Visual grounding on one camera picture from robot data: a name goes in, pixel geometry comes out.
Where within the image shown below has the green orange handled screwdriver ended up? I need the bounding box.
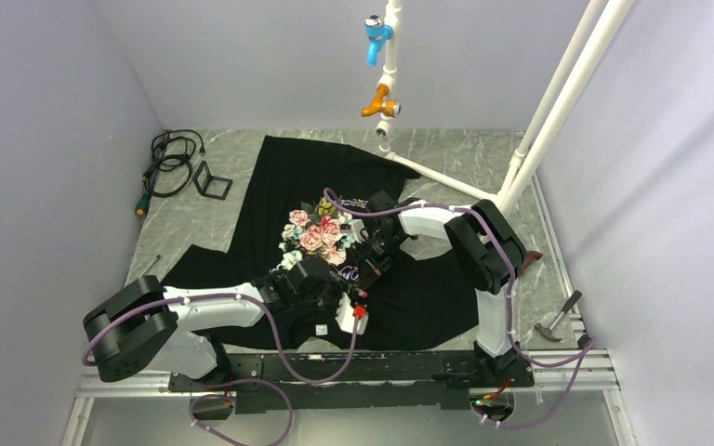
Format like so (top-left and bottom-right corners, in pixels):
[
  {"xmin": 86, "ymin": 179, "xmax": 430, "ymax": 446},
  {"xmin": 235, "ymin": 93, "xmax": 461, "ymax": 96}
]
[{"xmin": 135, "ymin": 193, "xmax": 152, "ymax": 216}]

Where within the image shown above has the black rectangular frame stand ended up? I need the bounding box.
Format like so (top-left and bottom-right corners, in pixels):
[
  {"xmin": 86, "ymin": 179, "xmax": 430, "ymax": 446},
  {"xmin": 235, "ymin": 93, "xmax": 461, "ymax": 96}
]
[{"xmin": 192, "ymin": 161, "xmax": 233, "ymax": 201}]

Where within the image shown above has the black floral print t-shirt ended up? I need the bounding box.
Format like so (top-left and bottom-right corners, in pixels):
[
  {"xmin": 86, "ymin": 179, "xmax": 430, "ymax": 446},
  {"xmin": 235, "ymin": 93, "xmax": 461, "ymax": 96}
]
[{"xmin": 163, "ymin": 137, "xmax": 478, "ymax": 351}]

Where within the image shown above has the yellow black handled screwdriver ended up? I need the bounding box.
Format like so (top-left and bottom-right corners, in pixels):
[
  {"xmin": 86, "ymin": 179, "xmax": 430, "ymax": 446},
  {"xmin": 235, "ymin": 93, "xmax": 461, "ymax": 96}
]
[{"xmin": 139, "ymin": 254, "xmax": 162, "ymax": 277}]

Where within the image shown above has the orange tap valve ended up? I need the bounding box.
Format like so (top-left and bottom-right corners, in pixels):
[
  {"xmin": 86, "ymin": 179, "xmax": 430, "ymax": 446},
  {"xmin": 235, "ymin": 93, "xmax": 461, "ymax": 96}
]
[{"xmin": 360, "ymin": 84, "xmax": 402, "ymax": 118}]

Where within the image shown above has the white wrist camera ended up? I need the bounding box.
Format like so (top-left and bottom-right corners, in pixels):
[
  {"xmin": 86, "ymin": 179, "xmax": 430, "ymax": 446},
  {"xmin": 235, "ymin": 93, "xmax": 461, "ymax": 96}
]
[
  {"xmin": 335, "ymin": 294, "xmax": 368, "ymax": 335},
  {"xmin": 338, "ymin": 211, "xmax": 367, "ymax": 243}
]

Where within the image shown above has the white pvc pipe frame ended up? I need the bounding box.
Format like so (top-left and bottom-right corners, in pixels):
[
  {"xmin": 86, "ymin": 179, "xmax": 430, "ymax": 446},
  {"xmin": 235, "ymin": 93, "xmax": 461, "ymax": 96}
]
[{"xmin": 375, "ymin": 0, "xmax": 633, "ymax": 216}]

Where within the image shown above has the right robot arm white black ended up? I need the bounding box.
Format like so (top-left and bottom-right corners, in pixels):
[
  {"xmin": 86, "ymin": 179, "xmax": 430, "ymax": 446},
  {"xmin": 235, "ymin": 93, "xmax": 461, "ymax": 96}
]
[{"xmin": 352, "ymin": 192, "xmax": 527, "ymax": 386}]

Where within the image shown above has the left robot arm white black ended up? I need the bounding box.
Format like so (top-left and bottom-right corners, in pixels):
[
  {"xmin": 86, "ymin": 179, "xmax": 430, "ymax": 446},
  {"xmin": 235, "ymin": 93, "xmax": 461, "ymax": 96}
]
[{"xmin": 82, "ymin": 257, "xmax": 367, "ymax": 390}]

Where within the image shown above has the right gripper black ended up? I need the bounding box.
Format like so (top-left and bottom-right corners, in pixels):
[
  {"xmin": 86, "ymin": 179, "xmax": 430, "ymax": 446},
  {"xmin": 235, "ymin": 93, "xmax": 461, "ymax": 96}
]
[{"xmin": 350, "ymin": 230, "xmax": 404, "ymax": 293}]

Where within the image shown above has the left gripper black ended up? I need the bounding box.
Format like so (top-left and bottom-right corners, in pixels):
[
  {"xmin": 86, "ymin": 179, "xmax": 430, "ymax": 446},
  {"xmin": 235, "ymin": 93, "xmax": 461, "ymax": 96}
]
[{"xmin": 294, "ymin": 271, "xmax": 359, "ymax": 319}]

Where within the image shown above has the claw hammer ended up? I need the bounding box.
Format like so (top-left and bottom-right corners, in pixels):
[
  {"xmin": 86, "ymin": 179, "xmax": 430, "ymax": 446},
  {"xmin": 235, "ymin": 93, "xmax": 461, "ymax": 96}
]
[{"xmin": 534, "ymin": 290, "xmax": 583, "ymax": 343}]

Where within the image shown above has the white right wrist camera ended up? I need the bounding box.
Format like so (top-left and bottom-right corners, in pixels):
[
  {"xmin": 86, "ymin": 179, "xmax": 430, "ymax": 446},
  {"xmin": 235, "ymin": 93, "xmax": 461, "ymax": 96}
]
[{"xmin": 338, "ymin": 211, "xmax": 367, "ymax": 243}]

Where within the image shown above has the coiled black cable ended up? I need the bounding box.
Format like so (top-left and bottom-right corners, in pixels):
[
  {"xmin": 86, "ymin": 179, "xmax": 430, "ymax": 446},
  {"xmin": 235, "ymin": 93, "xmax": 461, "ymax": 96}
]
[{"xmin": 141, "ymin": 129, "xmax": 206, "ymax": 200}]

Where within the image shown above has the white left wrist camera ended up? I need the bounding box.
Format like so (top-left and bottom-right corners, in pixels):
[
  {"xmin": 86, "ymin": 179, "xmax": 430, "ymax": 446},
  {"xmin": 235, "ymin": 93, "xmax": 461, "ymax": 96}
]
[{"xmin": 335, "ymin": 294, "xmax": 368, "ymax": 335}]

